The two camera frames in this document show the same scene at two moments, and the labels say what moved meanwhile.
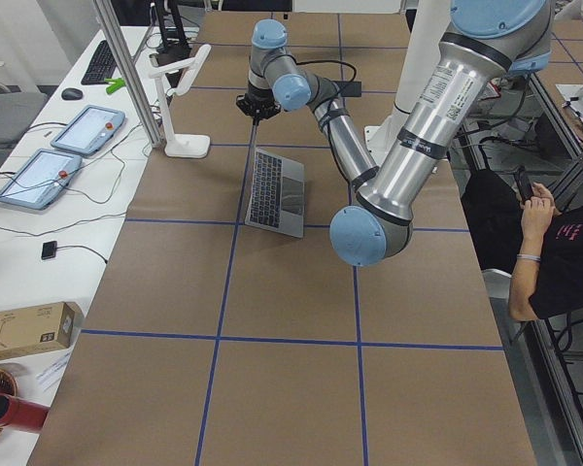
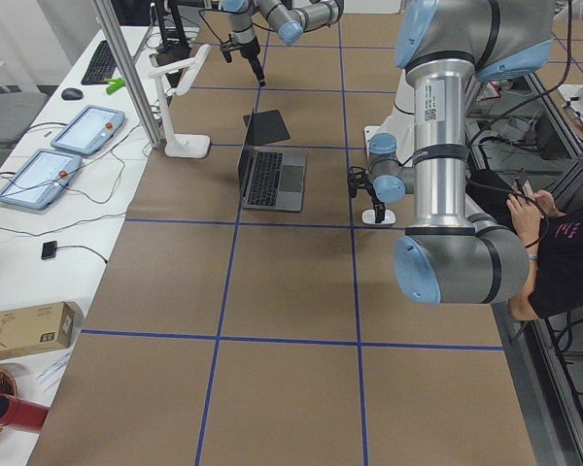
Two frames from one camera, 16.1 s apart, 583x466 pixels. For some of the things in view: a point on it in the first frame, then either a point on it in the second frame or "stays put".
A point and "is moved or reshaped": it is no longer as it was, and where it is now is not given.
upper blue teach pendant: [88, 130] stays put
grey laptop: [277, 199] is moved or reshaped
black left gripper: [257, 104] → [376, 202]
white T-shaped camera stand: [183, 146] stays put
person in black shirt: [556, 256] stays put
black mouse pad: [350, 88] → [265, 127]
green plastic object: [118, 83] stays put
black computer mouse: [72, 94] stays put
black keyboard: [101, 67] stays put
